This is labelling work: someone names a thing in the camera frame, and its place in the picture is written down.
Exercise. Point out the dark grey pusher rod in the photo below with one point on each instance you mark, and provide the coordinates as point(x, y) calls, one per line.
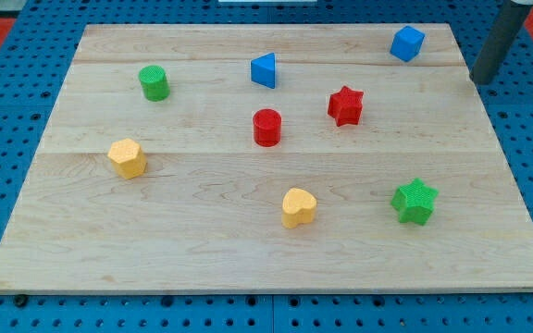
point(508, 22)

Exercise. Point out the blue cube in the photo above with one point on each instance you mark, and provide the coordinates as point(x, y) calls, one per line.
point(406, 43)

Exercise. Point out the red star block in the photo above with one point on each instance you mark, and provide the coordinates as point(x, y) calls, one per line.
point(345, 106)

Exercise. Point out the green star block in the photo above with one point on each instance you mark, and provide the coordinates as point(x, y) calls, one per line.
point(414, 202)

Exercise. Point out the blue triangular prism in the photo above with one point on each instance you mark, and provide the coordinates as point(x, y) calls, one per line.
point(263, 70)

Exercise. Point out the red cylinder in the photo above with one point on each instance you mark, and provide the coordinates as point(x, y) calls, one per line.
point(267, 127)

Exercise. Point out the yellow heart block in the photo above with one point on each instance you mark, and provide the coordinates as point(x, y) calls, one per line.
point(298, 208)

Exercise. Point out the wooden board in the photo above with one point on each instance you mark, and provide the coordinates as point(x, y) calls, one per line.
point(205, 216)

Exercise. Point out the green cylinder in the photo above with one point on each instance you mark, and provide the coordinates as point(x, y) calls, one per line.
point(153, 80)

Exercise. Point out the yellow hexagon block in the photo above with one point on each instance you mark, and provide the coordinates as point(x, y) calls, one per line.
point(127, 158)

